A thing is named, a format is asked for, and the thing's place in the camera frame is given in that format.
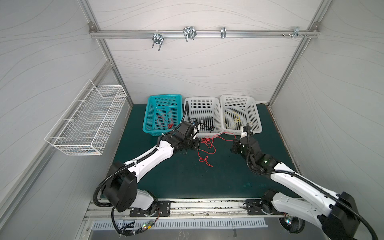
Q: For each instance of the metal U-bolt clamp middle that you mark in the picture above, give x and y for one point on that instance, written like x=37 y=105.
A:
x=189 y=33

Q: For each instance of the white wire wall basket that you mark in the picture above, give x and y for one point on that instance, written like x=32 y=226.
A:
x=86 y=125

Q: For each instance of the horizontal aluminium rail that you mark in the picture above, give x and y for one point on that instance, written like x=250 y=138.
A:
x=201 y=34

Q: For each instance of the white perforated basket right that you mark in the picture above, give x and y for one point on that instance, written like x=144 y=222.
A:
x=238 y=111

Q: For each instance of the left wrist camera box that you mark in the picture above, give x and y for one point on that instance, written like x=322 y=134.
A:
x=197 y=127

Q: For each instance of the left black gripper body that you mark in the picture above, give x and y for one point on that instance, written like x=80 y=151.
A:
x=192 y=144

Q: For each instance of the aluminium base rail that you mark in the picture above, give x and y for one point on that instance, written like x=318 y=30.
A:
x=202 y=208

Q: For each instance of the dark green table mat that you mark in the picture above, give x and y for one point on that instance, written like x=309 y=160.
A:
x=183 y=176

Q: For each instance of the metal clamp right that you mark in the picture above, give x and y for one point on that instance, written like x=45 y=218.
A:
x=296 y=34

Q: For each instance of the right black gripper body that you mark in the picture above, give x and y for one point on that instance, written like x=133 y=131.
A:
x=237 y=147

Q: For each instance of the small metal bracket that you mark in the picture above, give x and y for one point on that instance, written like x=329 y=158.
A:
x=223 y=32

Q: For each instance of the white slotted cable duct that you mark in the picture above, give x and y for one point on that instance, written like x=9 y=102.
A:
x=174 y=224

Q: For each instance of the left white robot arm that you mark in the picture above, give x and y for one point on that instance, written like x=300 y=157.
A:
x=120 y=187

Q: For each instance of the teal perforated plastic basket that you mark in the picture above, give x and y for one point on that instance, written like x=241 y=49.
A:
x=163 y=114

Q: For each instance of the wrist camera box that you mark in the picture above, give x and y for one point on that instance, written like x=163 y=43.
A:
x=246 y=131
x=197 y=127

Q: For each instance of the white perforated basket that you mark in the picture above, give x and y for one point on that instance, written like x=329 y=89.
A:
x=238 y=111
x=206 y=111

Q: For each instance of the white perforated basket middle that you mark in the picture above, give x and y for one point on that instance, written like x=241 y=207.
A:
x=206 y=111

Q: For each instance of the metal U-bolt clamp left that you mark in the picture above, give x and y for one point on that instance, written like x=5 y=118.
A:
x=158 y=39

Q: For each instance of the metal u-bolt clamp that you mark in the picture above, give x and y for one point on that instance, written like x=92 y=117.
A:
x=189 y=33
x=158 y=39

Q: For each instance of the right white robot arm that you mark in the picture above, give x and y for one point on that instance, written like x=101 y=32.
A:
x=335 y=214

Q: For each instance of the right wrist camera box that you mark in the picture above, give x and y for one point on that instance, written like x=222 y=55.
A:
x=246 y=131

